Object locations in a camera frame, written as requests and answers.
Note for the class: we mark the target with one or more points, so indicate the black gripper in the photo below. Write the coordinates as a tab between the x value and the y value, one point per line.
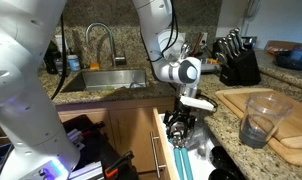
179	117

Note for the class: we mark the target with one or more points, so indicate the wooden kitchen drawer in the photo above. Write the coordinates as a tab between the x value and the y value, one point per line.
166	150

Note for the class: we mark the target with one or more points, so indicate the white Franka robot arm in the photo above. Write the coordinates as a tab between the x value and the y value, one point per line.
21	100

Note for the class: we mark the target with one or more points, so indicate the black round measuring cup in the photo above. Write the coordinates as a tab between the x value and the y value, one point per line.
224	175
222	156

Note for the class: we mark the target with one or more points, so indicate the wooden cabinet front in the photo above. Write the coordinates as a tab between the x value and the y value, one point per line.
131	133

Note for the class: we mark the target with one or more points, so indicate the grey dish rack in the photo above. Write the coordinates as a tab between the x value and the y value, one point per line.
209	68

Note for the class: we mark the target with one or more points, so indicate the black orange clamp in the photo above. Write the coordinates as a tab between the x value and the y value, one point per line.
119	163
91	128

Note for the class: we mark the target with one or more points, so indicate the clear drinking glass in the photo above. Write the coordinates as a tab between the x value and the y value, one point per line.
257	133

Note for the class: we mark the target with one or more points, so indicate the steel kitchen scissors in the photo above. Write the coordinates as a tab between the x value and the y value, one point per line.
221	58

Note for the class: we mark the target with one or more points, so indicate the green round scrubber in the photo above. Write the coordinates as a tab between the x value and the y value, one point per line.
110	88

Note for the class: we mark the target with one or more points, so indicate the black tool case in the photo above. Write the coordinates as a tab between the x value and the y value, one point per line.
97	146

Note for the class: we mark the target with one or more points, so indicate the black knife block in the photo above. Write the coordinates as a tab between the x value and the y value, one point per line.
244	70

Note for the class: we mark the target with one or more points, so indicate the stainless steel sink basin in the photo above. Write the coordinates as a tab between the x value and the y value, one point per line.
107	78

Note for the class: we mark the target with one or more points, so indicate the white plate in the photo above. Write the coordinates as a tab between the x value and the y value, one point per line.
162	40

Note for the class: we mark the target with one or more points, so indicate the steel kitchen faucet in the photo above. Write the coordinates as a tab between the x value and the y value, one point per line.
113	50

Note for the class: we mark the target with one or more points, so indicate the orange sponge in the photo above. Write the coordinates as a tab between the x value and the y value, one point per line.
94	66

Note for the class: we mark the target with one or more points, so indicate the large wooden cutting board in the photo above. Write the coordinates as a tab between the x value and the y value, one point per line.
287	154

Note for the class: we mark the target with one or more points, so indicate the small wooden cutting board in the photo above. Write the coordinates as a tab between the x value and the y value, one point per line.
301	116

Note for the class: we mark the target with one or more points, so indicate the brown wooden board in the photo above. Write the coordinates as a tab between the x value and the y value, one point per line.
274	46

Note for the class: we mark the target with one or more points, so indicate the small bottle blue label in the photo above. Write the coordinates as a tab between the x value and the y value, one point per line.
74	63

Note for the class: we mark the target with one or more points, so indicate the dark blue pan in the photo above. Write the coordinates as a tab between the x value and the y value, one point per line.
291	62

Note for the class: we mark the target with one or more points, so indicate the dark glass bottle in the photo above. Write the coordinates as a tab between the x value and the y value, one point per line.
52	61

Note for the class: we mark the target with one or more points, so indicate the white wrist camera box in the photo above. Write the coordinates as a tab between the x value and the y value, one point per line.
196	103

